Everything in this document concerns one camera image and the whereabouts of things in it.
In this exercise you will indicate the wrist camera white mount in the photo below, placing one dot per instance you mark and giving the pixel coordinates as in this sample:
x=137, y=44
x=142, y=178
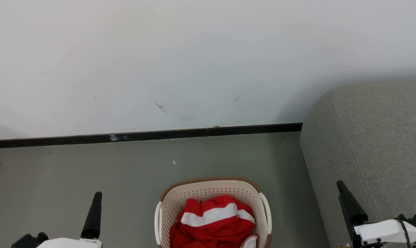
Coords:
x=66, y=243
x=383, y=230

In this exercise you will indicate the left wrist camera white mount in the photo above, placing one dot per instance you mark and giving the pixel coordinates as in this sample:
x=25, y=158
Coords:
x=66, y=243

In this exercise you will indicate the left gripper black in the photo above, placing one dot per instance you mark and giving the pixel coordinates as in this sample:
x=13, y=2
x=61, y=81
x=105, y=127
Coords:
x=29, y=241

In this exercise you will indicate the cream perforated laundry basket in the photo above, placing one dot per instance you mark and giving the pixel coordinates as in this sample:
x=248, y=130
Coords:
x=208, y=189

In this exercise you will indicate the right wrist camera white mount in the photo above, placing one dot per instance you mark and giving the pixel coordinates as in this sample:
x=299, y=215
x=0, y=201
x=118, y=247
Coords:
x=383, y=230

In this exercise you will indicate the black baseboard strip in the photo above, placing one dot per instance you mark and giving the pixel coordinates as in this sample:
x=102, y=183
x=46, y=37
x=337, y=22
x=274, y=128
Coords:
x=125, y=137

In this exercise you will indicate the grey fabric sofa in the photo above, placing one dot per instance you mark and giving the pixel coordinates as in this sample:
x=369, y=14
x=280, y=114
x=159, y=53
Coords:
x=366, y=137

